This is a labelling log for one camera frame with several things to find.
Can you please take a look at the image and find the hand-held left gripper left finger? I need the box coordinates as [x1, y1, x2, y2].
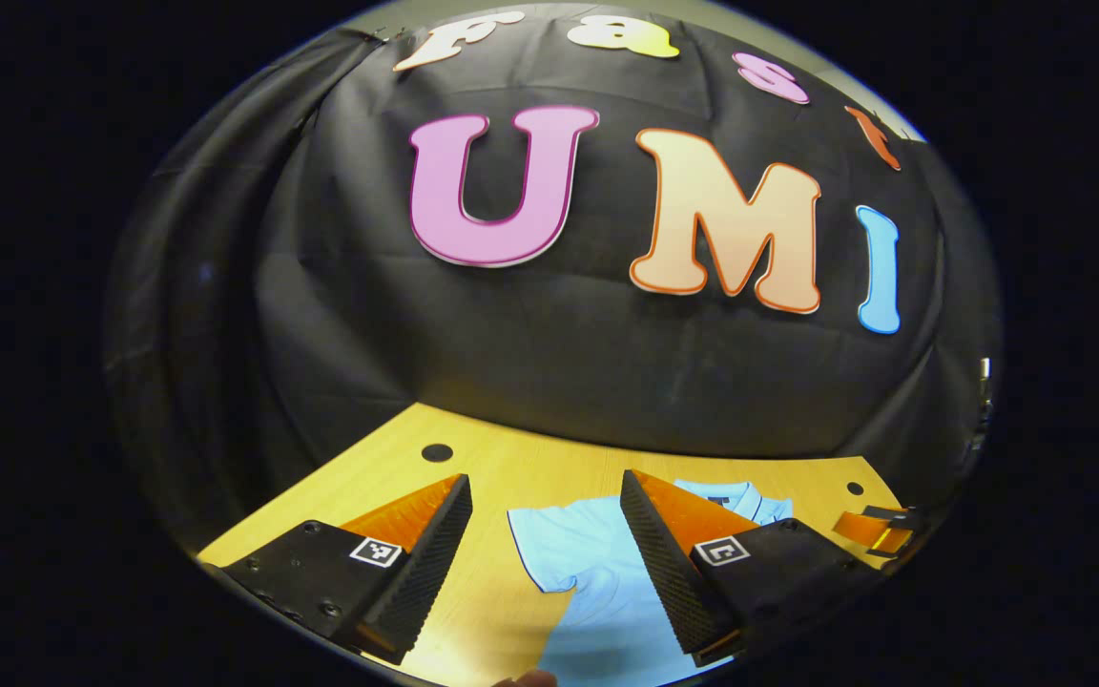
[198, 473, 474, 666]

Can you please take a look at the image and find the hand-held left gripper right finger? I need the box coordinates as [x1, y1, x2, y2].
[619, 468, 880, 667]

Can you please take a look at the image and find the light blue T-shirt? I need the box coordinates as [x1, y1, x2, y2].
[508, 480, 794, 687]

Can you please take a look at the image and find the black backdrop cloth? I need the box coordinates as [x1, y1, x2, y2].
[101, 0, 1004, 554]

